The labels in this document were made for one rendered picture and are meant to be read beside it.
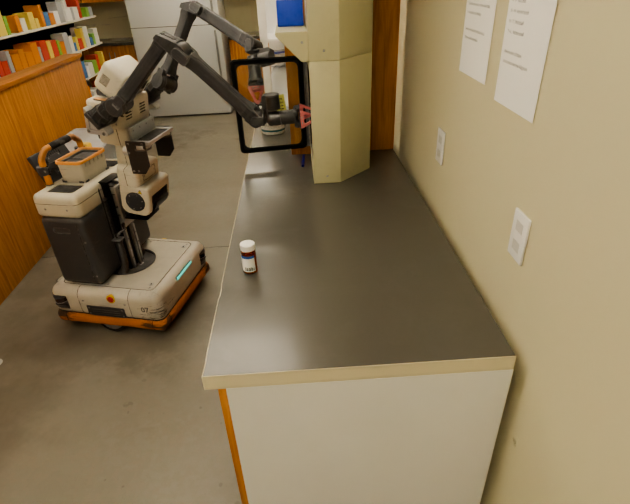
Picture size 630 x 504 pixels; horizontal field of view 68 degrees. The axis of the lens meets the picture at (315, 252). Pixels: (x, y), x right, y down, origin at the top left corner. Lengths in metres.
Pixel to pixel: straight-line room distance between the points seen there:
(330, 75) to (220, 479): 1.60
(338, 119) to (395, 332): 0.97
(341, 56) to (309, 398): 1.21
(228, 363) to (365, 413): 0.35
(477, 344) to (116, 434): 1.67
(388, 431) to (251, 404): 0.35
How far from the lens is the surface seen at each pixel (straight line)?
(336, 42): 1.80
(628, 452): 0.94
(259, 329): 1.17
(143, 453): 2.23
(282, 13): 1.98
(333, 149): 1.89
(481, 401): 1.23
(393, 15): 2.20
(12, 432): 2.58
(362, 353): 1.09
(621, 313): 0.88
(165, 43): 2.02
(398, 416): 1.20
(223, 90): 2.00
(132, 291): 2.65
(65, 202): 2.55
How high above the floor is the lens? 1.69
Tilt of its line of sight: 31 degrees down
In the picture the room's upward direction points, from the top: 3 degrees counter-clockwise
